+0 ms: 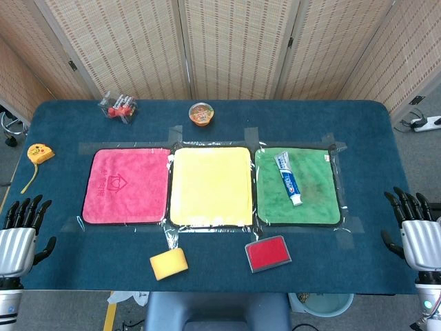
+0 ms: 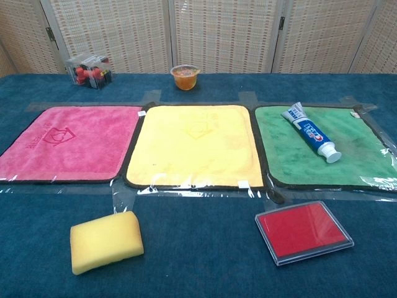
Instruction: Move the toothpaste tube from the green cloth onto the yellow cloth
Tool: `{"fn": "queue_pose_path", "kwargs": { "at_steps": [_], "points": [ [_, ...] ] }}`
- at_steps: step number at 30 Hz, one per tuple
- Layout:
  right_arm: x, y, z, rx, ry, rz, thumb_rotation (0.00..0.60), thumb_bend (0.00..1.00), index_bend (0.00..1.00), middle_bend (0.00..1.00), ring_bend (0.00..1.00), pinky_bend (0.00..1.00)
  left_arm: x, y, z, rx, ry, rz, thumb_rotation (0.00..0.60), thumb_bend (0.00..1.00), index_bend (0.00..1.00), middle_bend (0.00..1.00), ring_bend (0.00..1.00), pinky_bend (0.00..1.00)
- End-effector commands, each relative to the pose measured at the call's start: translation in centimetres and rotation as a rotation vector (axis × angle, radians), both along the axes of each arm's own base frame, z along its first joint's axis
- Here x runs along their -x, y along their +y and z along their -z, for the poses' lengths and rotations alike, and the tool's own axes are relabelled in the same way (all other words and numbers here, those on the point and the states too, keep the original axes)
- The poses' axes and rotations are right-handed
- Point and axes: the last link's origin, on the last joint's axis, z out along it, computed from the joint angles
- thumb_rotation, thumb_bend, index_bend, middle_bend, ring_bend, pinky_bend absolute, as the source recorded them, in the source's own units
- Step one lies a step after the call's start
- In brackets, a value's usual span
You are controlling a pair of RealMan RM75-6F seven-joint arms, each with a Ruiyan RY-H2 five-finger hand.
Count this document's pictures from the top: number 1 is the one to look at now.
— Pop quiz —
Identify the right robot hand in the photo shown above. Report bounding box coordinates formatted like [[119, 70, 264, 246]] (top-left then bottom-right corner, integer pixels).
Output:
[[380, 186, 441, 274]]

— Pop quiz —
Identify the yellow tape measure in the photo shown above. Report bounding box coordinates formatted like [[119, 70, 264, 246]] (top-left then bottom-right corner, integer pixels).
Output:
[[20, 143, 56, 194]]

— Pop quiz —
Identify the clear box with red toys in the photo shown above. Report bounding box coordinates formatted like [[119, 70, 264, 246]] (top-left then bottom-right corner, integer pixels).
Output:
[[97, 90, 139, 126]]

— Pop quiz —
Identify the bamboo folding screen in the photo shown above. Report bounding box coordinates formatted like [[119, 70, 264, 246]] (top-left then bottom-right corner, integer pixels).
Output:
[[0, 0, 441, 121]]

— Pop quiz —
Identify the red ink pad case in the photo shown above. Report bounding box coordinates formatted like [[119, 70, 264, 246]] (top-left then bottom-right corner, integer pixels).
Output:
[[244, 234, 292, 274]]

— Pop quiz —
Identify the white power strip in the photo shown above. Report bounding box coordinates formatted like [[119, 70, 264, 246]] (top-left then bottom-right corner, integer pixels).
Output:
[[409, 116, 441, 133]]

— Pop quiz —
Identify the yellow sponge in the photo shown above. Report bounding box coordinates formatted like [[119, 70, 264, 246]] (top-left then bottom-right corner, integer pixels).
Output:
[[149, 247, 189, 281]]

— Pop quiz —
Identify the pink cloth mat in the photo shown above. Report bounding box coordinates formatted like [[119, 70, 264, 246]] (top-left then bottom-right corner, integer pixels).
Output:
[[81, 148, 172, 225]]

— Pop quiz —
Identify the blue grey chair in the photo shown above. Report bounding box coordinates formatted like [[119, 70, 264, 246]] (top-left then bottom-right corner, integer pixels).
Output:
[[143, 291, 293, 331]]

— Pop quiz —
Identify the yellow cloth mat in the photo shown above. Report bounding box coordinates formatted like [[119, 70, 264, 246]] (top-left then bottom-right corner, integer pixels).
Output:
[[169, 147, 254, 228]]

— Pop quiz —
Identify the blue table cloth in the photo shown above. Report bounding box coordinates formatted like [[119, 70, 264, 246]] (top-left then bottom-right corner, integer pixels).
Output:
[[0, 99, 419, 296]]

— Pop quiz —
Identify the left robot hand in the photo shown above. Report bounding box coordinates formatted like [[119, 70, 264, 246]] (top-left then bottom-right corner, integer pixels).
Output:
[[0, 194, 57, 279]]

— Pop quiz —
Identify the white blue toothpaste tube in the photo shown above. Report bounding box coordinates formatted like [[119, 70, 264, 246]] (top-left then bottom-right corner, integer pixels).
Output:
[[274, 150, 304, 207]]

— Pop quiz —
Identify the chrome stool base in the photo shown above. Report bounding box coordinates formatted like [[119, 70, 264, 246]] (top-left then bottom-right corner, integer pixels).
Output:
[[0, 105, 30, 148]]

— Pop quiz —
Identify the orange jelly cup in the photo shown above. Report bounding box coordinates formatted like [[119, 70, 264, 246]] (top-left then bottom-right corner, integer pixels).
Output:
[[188, 102, 214, 128]]

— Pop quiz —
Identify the white crumpled paper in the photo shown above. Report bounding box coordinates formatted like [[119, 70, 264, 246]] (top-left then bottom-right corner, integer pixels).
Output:
[[106, 291, 151, 308]]

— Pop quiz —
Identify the green cloth mat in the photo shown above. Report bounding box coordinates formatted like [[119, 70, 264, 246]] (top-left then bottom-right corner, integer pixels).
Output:
[[254, 148, 342, 227]]

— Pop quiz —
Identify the light blue bucket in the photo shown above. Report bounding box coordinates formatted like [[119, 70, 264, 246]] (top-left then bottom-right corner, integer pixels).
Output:
[[299, 292, 355, 318]]

